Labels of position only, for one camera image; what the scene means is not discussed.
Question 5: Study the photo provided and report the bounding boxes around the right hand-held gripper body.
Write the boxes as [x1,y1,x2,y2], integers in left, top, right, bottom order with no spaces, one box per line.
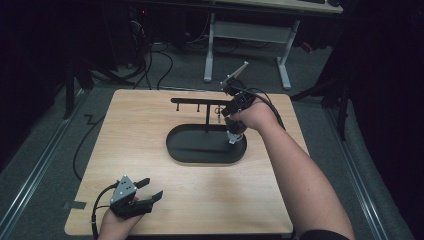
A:
[219,60,258,113]

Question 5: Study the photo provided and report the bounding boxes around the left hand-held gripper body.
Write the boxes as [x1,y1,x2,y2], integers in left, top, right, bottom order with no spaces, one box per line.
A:
[109,174,155,221]

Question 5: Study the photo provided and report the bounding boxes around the black and pink plush toy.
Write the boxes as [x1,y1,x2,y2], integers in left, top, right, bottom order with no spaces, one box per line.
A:
[224,117,248,145]

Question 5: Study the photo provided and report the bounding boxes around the black hook rack with tray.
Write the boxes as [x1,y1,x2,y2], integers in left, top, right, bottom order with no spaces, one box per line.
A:
[165,97,249,165]

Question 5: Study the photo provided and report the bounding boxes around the person's right hand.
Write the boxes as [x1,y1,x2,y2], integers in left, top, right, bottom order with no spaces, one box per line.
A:
[229,99,280,133]

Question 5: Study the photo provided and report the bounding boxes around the person's left hand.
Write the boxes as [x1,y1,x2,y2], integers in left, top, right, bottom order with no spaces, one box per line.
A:
[97,209,145,240]

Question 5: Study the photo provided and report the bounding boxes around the grey tape strip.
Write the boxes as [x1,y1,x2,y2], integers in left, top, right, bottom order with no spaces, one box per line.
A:
[63,200,88,211]

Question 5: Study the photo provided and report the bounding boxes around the desk with white legs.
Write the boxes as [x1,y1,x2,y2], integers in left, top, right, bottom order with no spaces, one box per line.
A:
[203,0,345,91]

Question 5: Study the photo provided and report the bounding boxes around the red object under desk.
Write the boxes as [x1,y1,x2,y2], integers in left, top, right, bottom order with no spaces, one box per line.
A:
[300,41,315,55]

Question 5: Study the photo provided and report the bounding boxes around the black stand legs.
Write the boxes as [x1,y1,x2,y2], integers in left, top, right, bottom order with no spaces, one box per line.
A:
[62,54,135,120]
[289,74,352,142]

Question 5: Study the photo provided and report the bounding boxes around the person's black sleeve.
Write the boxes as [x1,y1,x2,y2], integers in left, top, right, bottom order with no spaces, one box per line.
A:
[299,229,352,240]

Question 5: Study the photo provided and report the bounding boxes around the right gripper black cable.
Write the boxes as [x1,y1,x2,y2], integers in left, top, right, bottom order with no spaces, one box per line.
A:
[233,85,287,131]

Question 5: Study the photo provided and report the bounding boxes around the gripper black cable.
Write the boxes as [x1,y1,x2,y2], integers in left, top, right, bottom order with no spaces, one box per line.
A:
[233,85,287,131]
[89,181,120,240]

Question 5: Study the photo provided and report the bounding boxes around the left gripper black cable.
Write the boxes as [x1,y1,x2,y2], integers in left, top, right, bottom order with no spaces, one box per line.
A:
[89,181,120,240]

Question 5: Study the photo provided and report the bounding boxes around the black cable on floor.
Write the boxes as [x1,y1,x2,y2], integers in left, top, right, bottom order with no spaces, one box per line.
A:
[72,113,106,183]

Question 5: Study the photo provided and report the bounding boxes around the metal floor rail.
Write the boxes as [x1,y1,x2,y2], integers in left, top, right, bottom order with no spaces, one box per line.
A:
[0,88,86,231]
[323,107,390,240]

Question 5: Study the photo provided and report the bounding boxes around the bundle of black cables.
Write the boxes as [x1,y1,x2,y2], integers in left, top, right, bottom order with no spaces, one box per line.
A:
[128,18,175,91]

